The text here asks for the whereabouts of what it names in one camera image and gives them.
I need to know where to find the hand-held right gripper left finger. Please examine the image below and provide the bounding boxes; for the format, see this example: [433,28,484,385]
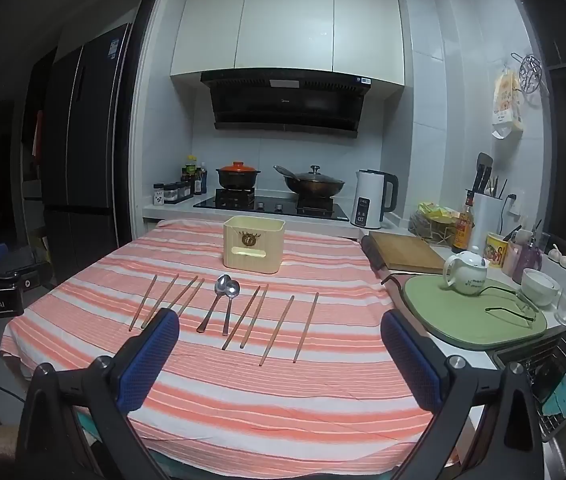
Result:
[16,308,180,480]

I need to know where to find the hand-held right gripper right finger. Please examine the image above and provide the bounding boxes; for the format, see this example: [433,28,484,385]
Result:
[380,310,546,480]

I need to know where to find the brown wooden chopstick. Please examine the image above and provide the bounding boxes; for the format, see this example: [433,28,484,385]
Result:
[128,274,158,332]
[221,286,262,351]
[240,285,269,350]
[259,295,296,367]
[176,278,206,318]
[161,275,199,314]
[293,292,320,364]
[140,274,180,330]

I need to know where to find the steel spoon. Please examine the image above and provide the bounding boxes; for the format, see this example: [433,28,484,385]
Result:
[196,274,232,333]
[222,279,241,336]

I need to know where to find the cream plastic utensil box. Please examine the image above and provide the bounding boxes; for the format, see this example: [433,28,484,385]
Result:
[222,215,286,275]

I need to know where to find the green mat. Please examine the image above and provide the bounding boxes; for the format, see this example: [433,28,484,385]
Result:
[402,272,548,352]

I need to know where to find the orange white striped tablecloth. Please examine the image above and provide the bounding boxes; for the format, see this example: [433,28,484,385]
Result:
[2,219,464,466]

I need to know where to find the white teapot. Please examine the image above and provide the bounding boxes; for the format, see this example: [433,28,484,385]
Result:
[442,245,492,294]

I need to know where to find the black eyeglasses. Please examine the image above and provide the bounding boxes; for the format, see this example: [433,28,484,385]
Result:
[482,284,542,331]

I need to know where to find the wooden cutting board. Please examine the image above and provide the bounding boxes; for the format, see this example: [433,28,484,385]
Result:
[367,230,446,275]

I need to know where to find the steel sink dish rack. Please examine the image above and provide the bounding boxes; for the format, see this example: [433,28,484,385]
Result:
[492,329,566,442]

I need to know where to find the bag of food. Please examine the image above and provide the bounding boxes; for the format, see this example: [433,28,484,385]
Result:
[409,212,462,247]

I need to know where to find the yellow printed tub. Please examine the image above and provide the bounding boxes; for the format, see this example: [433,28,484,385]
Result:
[485,232,510,267]

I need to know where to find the dark refrigerator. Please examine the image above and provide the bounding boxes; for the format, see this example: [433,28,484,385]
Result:
[43,22,134,271]

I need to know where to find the red-labelled sauce bottle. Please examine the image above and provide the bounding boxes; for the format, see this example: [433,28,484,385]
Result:
[451,194,476,255]

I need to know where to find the pink cup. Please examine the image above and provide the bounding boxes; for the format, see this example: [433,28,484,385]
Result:
[502,239,522,276]

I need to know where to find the white bowl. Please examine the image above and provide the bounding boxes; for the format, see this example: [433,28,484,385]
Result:
[520,268,562,307]

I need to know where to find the teal cloth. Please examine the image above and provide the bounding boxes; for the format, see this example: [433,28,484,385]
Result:
[542,374,566,419]

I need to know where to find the purple bottle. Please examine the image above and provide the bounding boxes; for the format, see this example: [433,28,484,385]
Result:
[512,239,544,285]

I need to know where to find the yellow snack bag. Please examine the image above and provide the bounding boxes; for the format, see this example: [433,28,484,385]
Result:
[417,202,464,224]

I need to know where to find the white utensil holder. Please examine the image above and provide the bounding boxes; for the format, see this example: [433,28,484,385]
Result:
[465,190,506,252]

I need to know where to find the rack of spice jars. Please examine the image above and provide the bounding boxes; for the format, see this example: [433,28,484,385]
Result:
[163,181,195,204]

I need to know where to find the white electric kettle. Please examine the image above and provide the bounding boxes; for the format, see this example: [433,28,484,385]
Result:
[350,168,400,230]

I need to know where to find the yellow-capped oil bottle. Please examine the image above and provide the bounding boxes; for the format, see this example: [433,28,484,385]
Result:
[185,155,199,196]

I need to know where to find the black glass cooktop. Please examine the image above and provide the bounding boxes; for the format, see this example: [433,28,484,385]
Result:
[192,195,352,222]

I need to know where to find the black clay pot orange lid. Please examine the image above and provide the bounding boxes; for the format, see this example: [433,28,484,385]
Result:
[215,161,262,192]

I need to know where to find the wok with glass lid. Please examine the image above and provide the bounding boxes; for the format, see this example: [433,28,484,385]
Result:
[273,164,347,200]

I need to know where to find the hanging yellow printed bag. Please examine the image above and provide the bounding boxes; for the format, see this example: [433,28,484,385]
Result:
[491,68,525,140]

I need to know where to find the black range hood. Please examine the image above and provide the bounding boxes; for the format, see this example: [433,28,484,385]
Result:
[200,70,370,139]

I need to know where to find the black cable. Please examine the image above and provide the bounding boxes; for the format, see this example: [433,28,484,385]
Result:
[0,382,27,404]

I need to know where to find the hanging wire steamer rack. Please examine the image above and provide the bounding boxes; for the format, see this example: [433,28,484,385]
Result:
[510,52,552,95]

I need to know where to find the white wall cabinet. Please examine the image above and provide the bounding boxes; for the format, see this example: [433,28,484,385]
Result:
[170,0,407,89]

